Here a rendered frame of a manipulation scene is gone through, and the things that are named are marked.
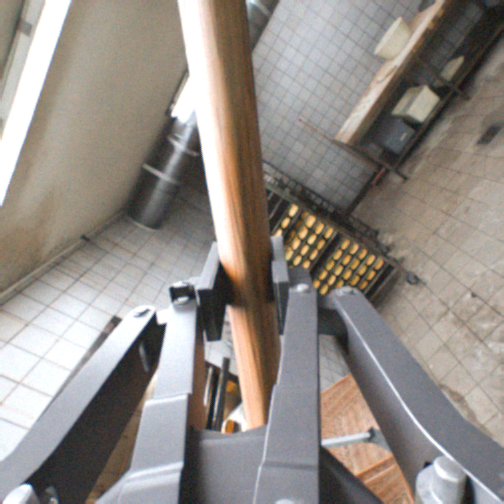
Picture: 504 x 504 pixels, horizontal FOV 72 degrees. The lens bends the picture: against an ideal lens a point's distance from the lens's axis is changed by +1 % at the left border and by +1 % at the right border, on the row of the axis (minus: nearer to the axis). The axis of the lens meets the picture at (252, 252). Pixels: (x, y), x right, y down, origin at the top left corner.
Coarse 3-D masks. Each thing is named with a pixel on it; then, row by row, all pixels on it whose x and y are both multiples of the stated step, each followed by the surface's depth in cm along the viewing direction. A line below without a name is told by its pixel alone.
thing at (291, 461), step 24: (312, 288) 15; (288, 312) 14; (312, 312) 14; (288, 336) 12; (312, 336) 12; (288, 360) 11; (312, 360) 11; (288, 384) 10; (312, 384) 10; (288, 408) 9; (312, 408) 9; (288, 432) 8; (312, 432) 8; (264, 456) 7; (288, 456) 7; (312, 456) 7; (264, 480) 7; (288, 480) 7; (312, 480) 7
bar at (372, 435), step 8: (368, 432) 138; (376, 432) 136; (328, 440) 139; (336, 440) 138; (344, 440) 137; (352, 440) 137; (360, 440) 137; (368, 440) 136; (376, 440) 135; (384, 440) 135; (384, 448) 137
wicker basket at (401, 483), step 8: (384, 472) 147; (392, 472) 146; (400, 472) 142; (368, 480) 149; (376, 480) 148; (384, 480) 149; (392, 480) 149; (400, 480) 148; (376, 488) 150; (384, 488) 150; (392, 488) 150; (400, 488) 150; (408, 488) 136; (384, 496) 152; (392, 496) 152; (400, 496) 152; (408, 496) 149
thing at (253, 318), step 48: (192, 0) 14; (240, 0) 15; (192, 48) 15; (240, 48) 15; (240, 96) 16; (240, 144) 16; (240, 192) 17; (240, 240) 18; (240, 288) 19; (240, 336) 20; (240, 384) 23
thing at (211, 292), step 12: (216, 252) 21; (216, 264) 19; (204, 276) 17; (216, 276) 18; (204, 288) 16; (216, 288) 17; (204, 300) 16; (216, 300) 17; (204, 312) 17; (216, 312) 17; (204, 324) 17; (216, 324) 17; (216, 336) 17
